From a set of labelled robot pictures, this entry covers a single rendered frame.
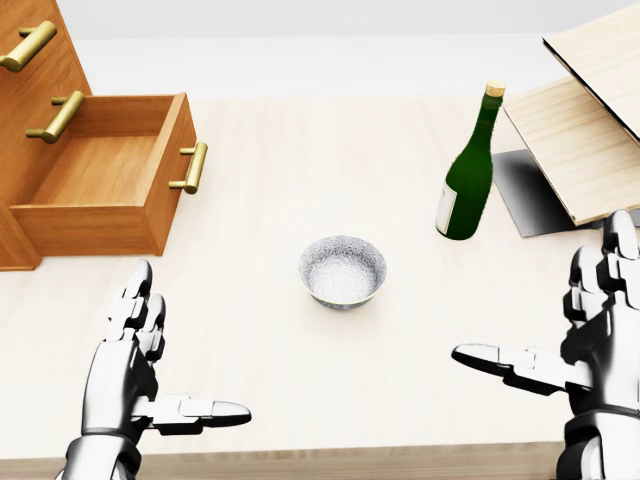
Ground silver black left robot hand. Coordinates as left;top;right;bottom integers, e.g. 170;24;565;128
80;259;253;438

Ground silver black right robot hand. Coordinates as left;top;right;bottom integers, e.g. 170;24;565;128
450;209;640;417

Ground wooden cabinet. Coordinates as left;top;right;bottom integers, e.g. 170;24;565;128
0;0;94;273

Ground open wooden drawer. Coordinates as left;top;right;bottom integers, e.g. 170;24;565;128
8;92;200;258

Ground pale wooden board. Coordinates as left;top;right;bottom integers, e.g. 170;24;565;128
501;76;640;228
542;3;640;145

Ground green glass bottle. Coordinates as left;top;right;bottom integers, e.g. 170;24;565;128
434;92;504;242

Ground patterned white bowl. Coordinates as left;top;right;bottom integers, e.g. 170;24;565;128
298;234;388;314

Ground brass handle of open drawer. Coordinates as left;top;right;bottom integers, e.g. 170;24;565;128
168;141;209;195

